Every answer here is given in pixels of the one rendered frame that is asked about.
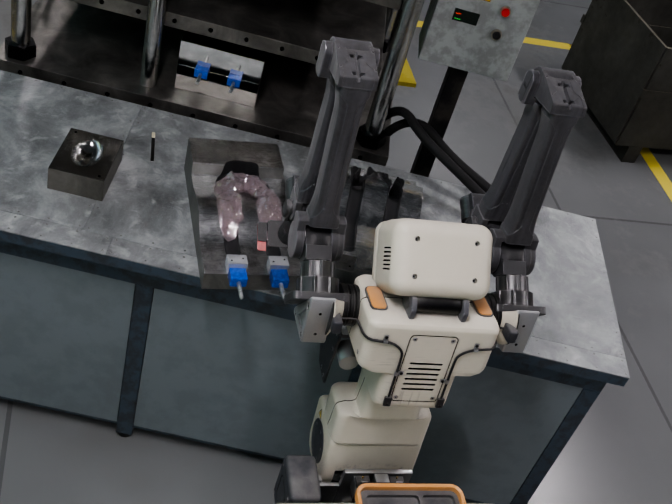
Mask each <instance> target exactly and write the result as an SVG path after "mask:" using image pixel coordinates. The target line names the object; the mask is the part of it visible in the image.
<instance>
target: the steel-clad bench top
mask: <svg viewBox="0 0 672 504"><path fill-rule="evenodd" d="M71 128H75V129H79V130H83V131H87V132H91V133H95V134H99V135H103V136H107V137H111V138H115V139H119V140H123V141H124V143H123V153H122V161H121V163H120V165H119V167H118V169H117V171H116V173H115V175H114V178H113V180H112V182H111V184H110V186H109V188H108V190H107V192H106V194H105V197H104V199H103V201H98V200H94V199H90V198H86V197H82V196H78V195H74V194H69V193H65V192H61V191H57V190H53V189H49V188H47V181H48V167H49V165H50V164H51V162H52V160H53V158H54V157H55V155H56V153H57V151H58V150H59V148H60V146H61V145H62V143H63V141H64V139H65V138H66V136H67V134H68V132H69V131H70V129H71ZM130 130H131V131H130ZM152 132H155V150H154V161H151V140H152ZM189 137H190V138H204V139H217V140H231V141H245V142H258V143H272V144H278V148H279V151H280V155H281V159H282V163H283V166H284V172H283V177H282V183H283V187H284V190H285V181H286V179H288V178H290V177H293V175H298V176H300V175H301V173H302V171H303V169H304V166H305V163H306V160H307V156H308V153H309V149H310V147H306V146H302V145H298V144H294V143H290V142H286V141H282V140H278V139H274V138H270V137H266V136H262V135H258V134H254V133H250V132H246V131H242V130H238V129H234V128H230V127H226V126H222V125H218V124H214V123H210V122H206V121H202V120H198V119H194V118H190V117H186V116H182V115H178V114H174V113H170V112H167V111H163V110H159V109H155V108H151V107H147V106H142V105H139V104H135V103H131V102H127V101H123V100H119V99H115V98H111V97H107V96H103V95H99V94H95V93H91V92H87V91H83V90H79V89H75V88H71V87H67V86H63V85H59V84H55V83H51V82H47V81H43V80H39V79H35V78H31V77H27V76H23V75H19V74H15V73H11V72H7V71H3V70H0V231H4V232H8V233H12V234H16V235H21V236H25V237H29V238H33V239H38V240H42V241H46V242H50V243H55V244H59V245H63V246H67V247H72V248H76V249H80V250H84V251H89V252H93V253H97V254H101V255H106V256H110V257H114V258H118V259H123V260H127V261H131V262H135V263H140V264H144V265H148V266H152V267H157V268H161V269H165V270H169V271H174V272H178V273H182V274H186V275H190V276H195V277H199V278H200V276H199V269H198V262H197V255H196V248H195V241H194V234H193V227H192V220H191V213H190V206H189V199H188V192H187V185H186V178H185V171H184V165H185V159H186V152H187V146H188V140H189ZM350 165H351V166H357V167H359V168H363V169H368V167H372V168H373V170H374V171H376V172H378V171H380V172H381V173H382V172H384V173H387V174H388V175H391V176H395V177H399V178H403V179H407V180H411V181H415V182H416V186H417V187H421V188H423V200H422V207H421V214H420V219H421V220H432V221H443V222H454V223H462V222H461V210H460V198H461V197H463V196H465V195H468V194H470V193H472V192H471V191H470V190H469V189H468V188H467V187H465V186H461V185H457V184H453V183H449V182H445V181H441V180H437V179H433V178H429V177H425V176H421V175H417V174H413V173H409V172H405V171H401V170H397V169H394V168H390V167H386V166H382V165H378V164H374V163H370V162H366V161H362V160H358V159H354V158H351V161H350ZM94 205H95V206H94ZM83 228H84V229H83ZM534 233H535V234H536V235H537V237H538V239H539V243H538V246H537V249H536V262H535V266H534V269H533V271H532V272H531V274H529V275H527V276H528V285H529V291H530V292H532V293H533V306H541V307H546V315H542V316H538V318H537V321H536V323H535V325H534V328H533V330H532V333H531V335H530V337H529V340H528V342H527V344H526V347H525V349H524V352H523V353H522V354H526V355H530V356H534V357H538V358H543V359H547V360H551V361H555V362H560V363H564V364H568V365H572V366H577V367H581V368H585V369H589V370H594V371H598V372H602V373H606V374H611V375H615V376H619V377H623V378H628V379H630V376H629V371H628V366H627V362H626V357H625V353H624V348H623V344H622V339H621V334H620V330H619V325H618V321H617V316H616V312H615V307H614V302H613V298H612V293H611V289H610V284H609V280H608V275H607V270H606V266H605V261H604V257H603V252H602V248H601V243H600V238H599V234H598V229H597V225H596V220H595V219H593V218H589V217H585V216H581V215H577V214H573V213H569V212H565V211H561V210H557V209H553V208H549V207H545V206H542V207H541V209H540V212H539V215H538V217H537V220H536V225H535V228H534ZM110 243H111V244H110ZM107 250H108V251H107Z"/></svg>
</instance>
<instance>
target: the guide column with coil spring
mask: <svg viewBox="0 0 672 504"><path fill-rule="evenodd" d="M166 6H167V0H149V2H148V11H147V20H146V28H145V37H144V46H143V54H142V63H141V72H140V81H139V82H140V84H141V85H143V86H146V87H154V86H156V84H157V76H158V68H159V61H160V53H161V45H162V37H163V30H164V22H165V14H166Z"/></svg>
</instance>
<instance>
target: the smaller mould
mask: <svg viewBox="0 0 672 504"><path fill-rule="evenodd" d="M123 143H124V141H123V140H119V139H115V138H111V137H107V136H103V135H99V134H95V133H91V132H87V131H83V130H79V129H75V128H71V129H70V131H69V132H68V134H67V136H66V138H65V139H64V141H63V143H62V145H61V146H60V148H59V150H58V151H57V153H56V155H55V157H54V158H53V160H52V162H51V164H50V165H49V167H48V181H47V188H49V189H53V190H57V191H61V192H65V193H69V194H74V195H78V196H82V197H86V198H90V199H94V200H98V201H103V199H104V197H105V194H106V192H107V190H108V188H109V186H110V184H111V182H112V180H113V178H114V175H115V173H116V171H117V169H118V167H119V165H120V163H121V161H122V153H123Z"/></svg>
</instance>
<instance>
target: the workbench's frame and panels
mask: <svg viewBox="0 0 672 504"><path fill-rule="evenodd" d="M242 291H243V296H244V298H243V299H242V300H241V299H240V298H239V294H238V289H201V283H200V278H199V277H195V276H190V275H186V274H182V273H178V272H174V271H169V270H165V269H161V268H157V267H152V266H148V265H144V264H140V263H135V262H131V261H127V260H123V259H118V258H114V257H110V256H106V255H101V254H97V253H93V252H89V251H84V250H80V249H76V248H72V247H67V246H63V245H59V244H55V243H50V242H46V241H42V240H38V239H33V238H29V237H25V236H21V235H16V234H12V233H8V232H4V231H0V398H1V399H6V400H10V401H15V402H19V403H24V404H29V405H33V406H38V407H42V408H47V409H51V410H56V411H60V412H65V413H70V414H74V415H79V416H83V417H88V418H92V419H97V420H101V421H106V422H111V423H115V424H117V427H116V432H118V434H119V435H120V436H121V437H129V436H131V435H132V433H133V429H134V428H138V429H142V430H147V431H152V432H156V433H161V434H165V435H170V436H174V437H179V438H183V439H188V440H193V441H197V442H202V443H206V444H211V445H215V446H220V447H224V448H229V449H234V450H238V451H243V452H247V453H252V454H256V455H261V456H265V457H270V458H275V459H279V460H284V458H285V457H286V456H287V455H311V453H310V446H309V437H310V430H311V426H312V423H313V419H314V415H315V412H316V408H317V405H318V401H319V398H320V396H322V395H329V393H330V390H331V386H332V385H333V384H334V383H336V382H358V379H359V376H360V373H361V369H362V367H361V366H360V365H359V364H358V365H357V366H356V367H355V368H353V369H349V370H345V369H342V368H341V367H340V366H339V362H338V357H337V352H336V354H335V357H334V360H333V363H332V366H331V368H330V371H329V374H328V377H327V380H326V382H325V383H323V380H322V374H321V369H320V363H319V354H320V343H315V342H301V341H300V337H299V333H298V328H297V324H296V320H295V315H294V308H295V307H296V306H297V305H296V304H284V301H282V298H281V297H280V296H275V295H271V294H267V293H263V292H258V291H254V290H242ZM628 380H629V379H628V378H623V377H619V376H615V375H611V374H606V373H602V372H598V371H594V370H589V369H585V368H581V367H577V366H572V365H568V364H564V363H560V362H555V361H551V360H547V359H543V358H538V357H534V356H530V355H526V354H522V353H513V352H502V351H501V350H500V348H495V349H494V350H492V351H491V354H490V356H489V359H488V361H487V364H486V367H485V368H484V370H483V371H482V372H481V373H479V374H476V375H473V376H455V377H454V380H453V383H452V385H451V388H450V391H449V393H448V396H447V399H446V401H445V403H444V405H443V407H442V408H429V410H430V412H431V421H430V423H429V426H428V429H427V431H426V434H425V437H424V440H423V442H422V446H421V449H420V451H419V454H418V457H417V459H416V462H415V465H414V467H413V470H412V472H413V474H412V476H411V478H410V480H409V482H408V483H413V484H454V485H456V486H458V487H459V488H460V489H461V490H462V491H463V494H464V497H465V500H466V501H470V502H475V503H491V504H527V503H528V502H529V500H530V499H531V497H532V496H533V494H534V492H535V491H536V489H537V488H538V486H539V485H540V483H541V482H542V480H543V479H544V477H545V476H546V474H547V473H548V471H549V470H550V468H551V467H552V465H553V464H554V462H555V461H556V459H557V458H558V456H559V455H560V453H561V451H562V450H563V448H564V447H565V445H566V444H567V442H568V441H569V439H570V438H571V436H572V435H573V433H574V432H575V430H576V429H577V427H578V426H579V424H580V423H581V421H582V420H583V418H584V417H585V415H586V414H587V412H588V411H589V409H590V407H591V406H592V404H593V403H594V401H595V400H596V398H597V397H598V395H599V394H600V392H601V391H602V390H603V388H604V387H605V385H606V383H610V384H614V385H619V386H623V387H624V385H625V384H626V382H627V381H628Z"/></svg>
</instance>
